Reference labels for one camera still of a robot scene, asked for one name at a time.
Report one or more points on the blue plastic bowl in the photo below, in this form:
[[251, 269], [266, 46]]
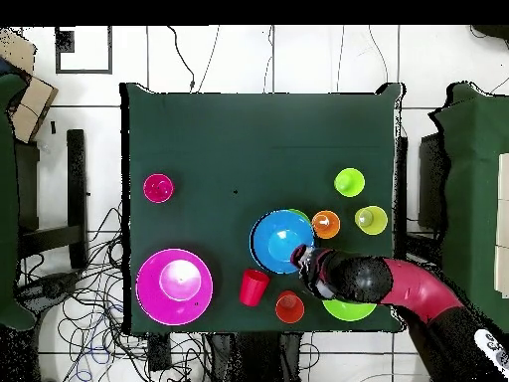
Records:
[[270, 238]]

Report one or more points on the small green plastic bowl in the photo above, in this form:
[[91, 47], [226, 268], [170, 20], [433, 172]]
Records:
[[303, 215]]

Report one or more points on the red plastic cup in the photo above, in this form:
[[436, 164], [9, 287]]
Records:
[[252, 288]]

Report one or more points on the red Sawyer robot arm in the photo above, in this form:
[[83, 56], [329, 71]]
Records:
[[417, 290]]

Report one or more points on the white boxes stack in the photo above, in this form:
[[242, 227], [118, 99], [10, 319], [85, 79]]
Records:
[[503, 199]]

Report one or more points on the orange plastic cup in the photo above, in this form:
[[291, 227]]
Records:
[[326, 232]]

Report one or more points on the red-orange plastic cup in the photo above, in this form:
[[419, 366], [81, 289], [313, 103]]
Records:
[[289, 312]]

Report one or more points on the large green plastic bowl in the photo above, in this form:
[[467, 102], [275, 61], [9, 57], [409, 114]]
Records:
[[350, 312]]

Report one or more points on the yellow plastic cup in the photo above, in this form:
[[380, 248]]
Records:
[[377, 223]]

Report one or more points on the light green plastic cup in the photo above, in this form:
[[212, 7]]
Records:
[[354, 187]]

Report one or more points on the dark green tablecloth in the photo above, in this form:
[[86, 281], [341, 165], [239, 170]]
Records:
[[258, 139]]

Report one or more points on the black box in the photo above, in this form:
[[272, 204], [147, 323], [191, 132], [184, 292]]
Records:
[[429, 183]]

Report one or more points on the large pink plastic bowl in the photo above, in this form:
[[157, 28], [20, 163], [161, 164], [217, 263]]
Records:
[[151, 286]]

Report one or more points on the magenta plastic cup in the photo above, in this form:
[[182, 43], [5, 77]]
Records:
[[158, 188]]

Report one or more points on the green cloth covered table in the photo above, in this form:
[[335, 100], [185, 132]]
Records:
[[473, 199], [6, 199]]

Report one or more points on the grey base with black knob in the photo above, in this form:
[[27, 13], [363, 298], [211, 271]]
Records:
[[51, 288]]

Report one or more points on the brown cardboard box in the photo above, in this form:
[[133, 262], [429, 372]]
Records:
[[32, 103]]

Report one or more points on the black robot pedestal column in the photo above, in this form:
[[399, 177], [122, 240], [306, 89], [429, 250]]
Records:
[[254, 358]]

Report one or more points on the black stand frame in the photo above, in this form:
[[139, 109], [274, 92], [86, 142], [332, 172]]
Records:
[[76, 179]]

